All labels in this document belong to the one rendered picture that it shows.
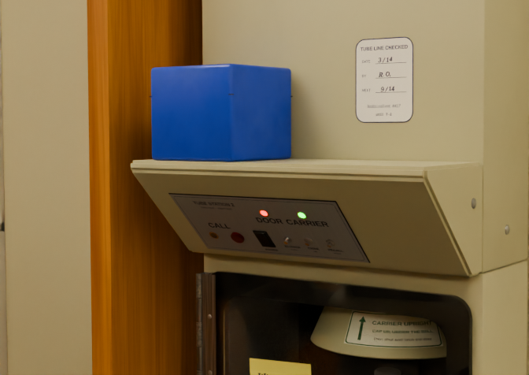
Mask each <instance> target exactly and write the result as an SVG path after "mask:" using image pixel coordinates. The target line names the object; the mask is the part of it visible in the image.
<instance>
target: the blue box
mask: <svg viewBox="0 0 529 375"><path fill-rule="evenodd" d="M150 97H151V128H152V159H153V160H156V161H190V162H247V161H262V160H276V159H288V158H290V157H291V97H293V96H291V71H290V69H288V68H280V67H269V66H259V65H240V64H217V65H187V66H171V67H155V68H152V69H151V96H150Z"/></svg>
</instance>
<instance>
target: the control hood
mask: <svg viewBox="0 0 529 375"><path fill-rule="evenodd" d="M131 171H132V173H133V174H134V176H135V177H136V179H137V180H138V181H139V183H140V184H141V185H142V187H143V188H144V189H145V191H146V192H147V194H148V195H149V196H150V197H151V199H152V200H153V201H154V203H155V204H156V206H157V208H158V209H159V210H160V211H161V212H162V214H163V215H164V216H165V218H166V220H167V221H168V223H169V224H170V225H171V226H172V227H173V229H174V230H175V232H176V233H177V235H178V236H179V237H180V239H181V240H182V241H183V243H184V244H185V245H186V247H187V248H188V250H189V251H192V252H198V253H206V254H223V255H232V256H241V257H250V258H267V259H275V260H284V261H293V262H310V263H319V264H328V265H344V266H353V267H362V268H371V269H388V270H397V271H406V272H414V273H431V274H440V275H449V276H458V277H473V276H476V275H479V272H482V219H483V166H482V165H479V162H425V161H382V160H340V159H298V158H288V159H276V160H262V161H247V162H190V161H156V160H153V159H148V160H133V163H131ZM169 193H176V194H193V195H226V196H243V197H260V198H277V199H310V200H327V201H336V202H337V203H338V206H339V208H340V209H341V211H342V213H343V214H344V216H345V218H346V220H347V221H348V223H349V225H350V227H351V228H352V230H353V233H354V234H355V236H356V237H357V240H358V241H359V243H360V245H361V247H362V248H363V250H364V252H365V253H366V255H367V257H368V260H369V261H370V262H371V263H367V262H350V261H341V260H332V259H322V258H305V257H296V256H286V255H277V254H260V253H251V252H241V251H224V250H215V249H208V248H207V246H206V245H205V244H204V243H203V241H202V240H201V238H200V237H199V235H198V234H197V233H196V231H195V230H194V229H193V227H192V226H191V224H190V223H189V221H188V220H187V219H186V218H185V216H184V215H183V213H182V212H181V210H180V209H179V207H178V206H177V205H176V203H175V202H174V201H173V199H172V197H171V196H170V195H169Z"/></svg>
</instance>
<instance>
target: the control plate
mask: <svg viewBox="0 0 529 375"><path fill-rule="evenodd" d="M169 195H170V196H171V197H172V199H173V201H174V202H175V203H176V205H177V206H178V207H179V209H180V210H181V212H182V213H183V215H184V216H185V218H186V219H187V220H188V221H189V223H190V224H191V226H192V227H193V229H194V230H195V231H196V233H197V234H198V235H199V237H200V238H201V240H202V241H203V243H204V244H205V245H206V246H207V248H208V249H215V250H224V251H241V252H251V253H260V254H277V255H286V256H296V257H305V258H322V259H332V260H341V261H350V262H367V263H371V262H370V261H369V260H368V257H367V255H366V253H365V252H364V250H363V248H362V247H361V245H360V243H359V241H358V240H357V237H356V236H355V234H354V233H353V230H352V228H351V227H350V225H349V223H348V221H347V220H346V218H345V216H344V214H343V213H342V211H341V209H340V208H339V206H338V203H337V202H336V201H327V200H310V199H277V198H260V197H243V196H226V195H193V194H176V193H169ZM260 209H263V210H266V211H268V213H269V216H268V217H264V216H262V215H261V214H260V213H259V210H260ZM298 211H301V212H303V213H305V214H306V215H307V218H306V219H301V218H300V217H298V216H297V212H298ZM253 230H254V231H266V232H267V233H268V235H269V236H270V238H271V240H272V242H273V243H274V244H275V245H276V247H262V245H261V243H260V242H259V240H258V239H257V237H256V236H255V235H254V233H253ZM210 232H215V233H216V234H217V235H218V236H219V238H218V239H215V238H213V237H211V235H210V234H209V233H210ZM233 232H237V233H239V234H241V235H242V236H243V237H244V241H243V243H236V242H235V241H234V240H233V239H232V238H231V234H232V233H233ZM284 236H287V237H290V238H291V240H292V242H291V243H288V244H285V243H284V239H283V237H284ZM305 238H309V239H311V240H312V241H313V244H311V245H309V246H306V245H305V241H304V239H305ZM328 239H330V240H332V241H334V242H335V245H334V246H333V247H331V248H330V247H327V243H326V240H328Z"/></svg>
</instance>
